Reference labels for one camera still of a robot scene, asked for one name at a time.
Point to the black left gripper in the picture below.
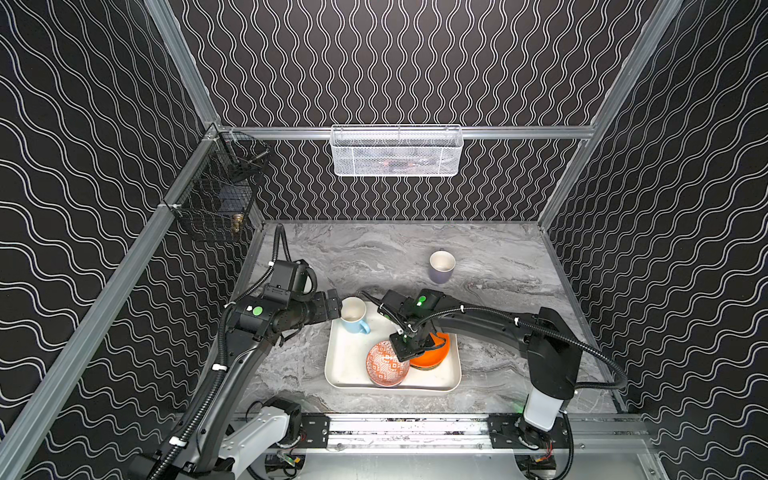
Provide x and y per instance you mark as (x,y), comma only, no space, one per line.
(330,306)

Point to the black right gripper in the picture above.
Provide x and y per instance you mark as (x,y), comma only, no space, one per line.
(408,346)

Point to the orange plate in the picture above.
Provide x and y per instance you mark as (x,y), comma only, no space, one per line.
(434,357)

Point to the red rimmed bowl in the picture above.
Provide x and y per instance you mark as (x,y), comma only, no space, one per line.
(383,367)

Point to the light blue ceramic mug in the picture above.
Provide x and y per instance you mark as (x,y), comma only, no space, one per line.
(354,315)

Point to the purple ceramic mug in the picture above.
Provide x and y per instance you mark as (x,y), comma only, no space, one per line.
(441,266)

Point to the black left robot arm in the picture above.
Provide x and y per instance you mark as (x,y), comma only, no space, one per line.
(204,445)

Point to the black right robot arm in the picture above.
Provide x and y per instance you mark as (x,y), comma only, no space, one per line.
(543,339)

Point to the cream plastic bin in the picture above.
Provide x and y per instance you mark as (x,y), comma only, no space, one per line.
(347,352)

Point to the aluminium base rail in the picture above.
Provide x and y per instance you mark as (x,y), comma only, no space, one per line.
(467,433)

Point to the black wire basket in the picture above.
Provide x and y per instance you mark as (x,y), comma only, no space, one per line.
(216,207)

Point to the white wire mesh basket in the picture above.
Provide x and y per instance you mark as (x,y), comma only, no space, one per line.
(396,150)

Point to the aluminium frame corner post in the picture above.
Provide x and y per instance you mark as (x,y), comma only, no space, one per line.
(178,50)

